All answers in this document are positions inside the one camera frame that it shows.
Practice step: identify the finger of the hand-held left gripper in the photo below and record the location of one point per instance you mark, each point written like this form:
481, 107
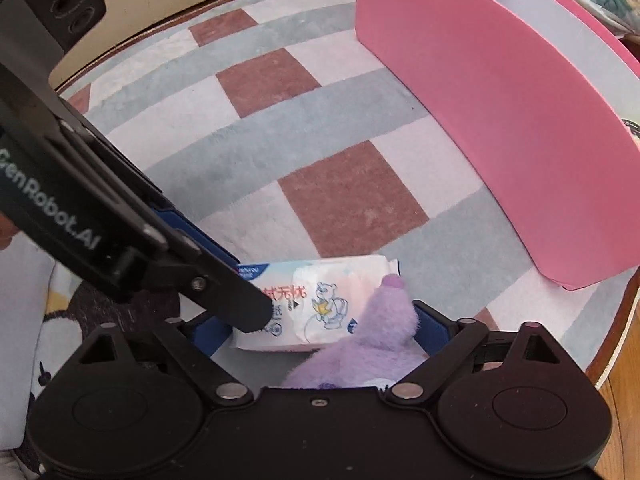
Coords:
235, 300
190, 232

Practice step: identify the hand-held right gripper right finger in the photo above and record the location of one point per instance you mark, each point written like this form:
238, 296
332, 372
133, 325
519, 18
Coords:
435, 330

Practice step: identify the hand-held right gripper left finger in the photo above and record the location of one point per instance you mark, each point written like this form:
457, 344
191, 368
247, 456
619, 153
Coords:
210, 340

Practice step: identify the small white tissue pack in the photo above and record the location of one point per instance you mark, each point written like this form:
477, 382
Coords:
310, 285

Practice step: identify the purple plush toy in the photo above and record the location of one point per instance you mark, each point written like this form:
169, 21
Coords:
360, 350

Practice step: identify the pink cardboard box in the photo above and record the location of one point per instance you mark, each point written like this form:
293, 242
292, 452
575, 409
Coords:
500, 110

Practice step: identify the checkered rug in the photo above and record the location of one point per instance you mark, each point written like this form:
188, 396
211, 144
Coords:
325, 110

